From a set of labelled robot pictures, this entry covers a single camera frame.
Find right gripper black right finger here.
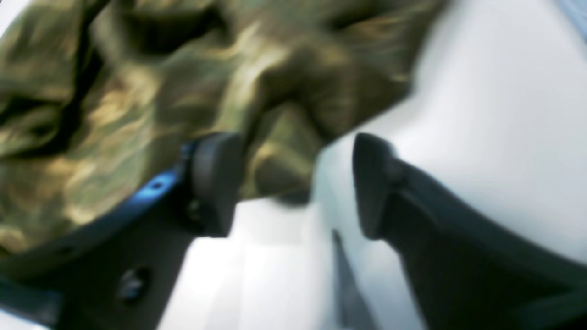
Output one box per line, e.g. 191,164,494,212
352,133,587,330

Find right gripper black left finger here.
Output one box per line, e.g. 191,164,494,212
1,133,243,330

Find camouflage t-shirt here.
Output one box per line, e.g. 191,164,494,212
1,0,449,257

